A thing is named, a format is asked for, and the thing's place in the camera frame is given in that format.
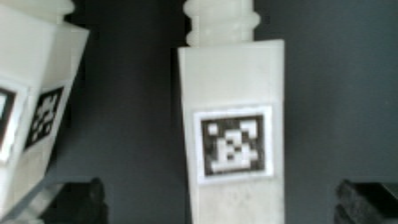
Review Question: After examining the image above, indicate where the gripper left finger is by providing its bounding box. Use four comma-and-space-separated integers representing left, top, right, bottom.
6, 177, 110, 224

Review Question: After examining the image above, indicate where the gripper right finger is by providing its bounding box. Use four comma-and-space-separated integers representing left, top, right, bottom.
334, 180, 398, 224

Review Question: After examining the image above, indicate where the white table leg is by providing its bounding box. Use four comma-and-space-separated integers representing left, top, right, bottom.
0, 0, 89, 217
178, 0, 284, 224

